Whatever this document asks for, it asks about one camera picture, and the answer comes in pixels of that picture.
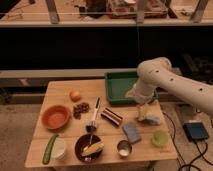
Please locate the dark brown bowl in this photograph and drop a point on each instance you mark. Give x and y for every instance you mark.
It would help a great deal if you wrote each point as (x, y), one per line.
(83, 142)

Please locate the bunch of brown grapes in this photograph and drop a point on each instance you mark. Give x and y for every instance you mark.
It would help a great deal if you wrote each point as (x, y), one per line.
(79, 109)

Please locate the white and yellow gripper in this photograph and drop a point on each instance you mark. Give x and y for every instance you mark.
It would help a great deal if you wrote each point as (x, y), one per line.
(142, 111)

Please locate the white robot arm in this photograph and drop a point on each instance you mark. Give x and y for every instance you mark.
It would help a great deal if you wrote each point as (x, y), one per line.
(157, 73)

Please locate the small metal cup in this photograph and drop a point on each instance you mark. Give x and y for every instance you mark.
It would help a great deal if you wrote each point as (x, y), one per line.
(124, 148)

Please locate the crumpled grey cloth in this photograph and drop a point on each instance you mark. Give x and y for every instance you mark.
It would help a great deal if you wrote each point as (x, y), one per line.
(149, 119)

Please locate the green plastic tray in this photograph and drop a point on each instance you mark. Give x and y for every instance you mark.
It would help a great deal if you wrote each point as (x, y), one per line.
(117, 84)

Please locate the light green cup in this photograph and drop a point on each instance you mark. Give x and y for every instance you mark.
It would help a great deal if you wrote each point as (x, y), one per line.
(159, 138)

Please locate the green cucumber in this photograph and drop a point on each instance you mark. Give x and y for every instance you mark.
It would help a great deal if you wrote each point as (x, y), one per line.
(48, 149)

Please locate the orange plastic bowl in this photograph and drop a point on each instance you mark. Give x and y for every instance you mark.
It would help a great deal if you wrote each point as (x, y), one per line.
(55, 117)

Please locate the white plastic cup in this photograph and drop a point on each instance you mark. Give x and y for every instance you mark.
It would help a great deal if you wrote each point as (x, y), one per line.
(59, 149)

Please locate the blue sponge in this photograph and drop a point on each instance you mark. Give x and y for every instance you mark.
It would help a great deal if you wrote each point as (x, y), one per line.
(131, 132)

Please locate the orange fruit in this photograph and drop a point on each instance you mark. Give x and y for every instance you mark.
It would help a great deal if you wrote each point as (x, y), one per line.
(75, 96)

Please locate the black box on floor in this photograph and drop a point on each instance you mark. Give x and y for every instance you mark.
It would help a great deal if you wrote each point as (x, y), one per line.
(195, 131)

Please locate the metal spoon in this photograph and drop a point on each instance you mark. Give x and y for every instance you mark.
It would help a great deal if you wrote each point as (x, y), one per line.
(89, 145)

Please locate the yellow corn cob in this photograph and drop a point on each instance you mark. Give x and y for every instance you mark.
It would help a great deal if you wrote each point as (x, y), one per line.
(96, 147)

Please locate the striped brown whiteboard eraser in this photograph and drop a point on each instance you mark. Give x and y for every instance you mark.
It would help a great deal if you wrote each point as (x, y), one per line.
(112, 117)

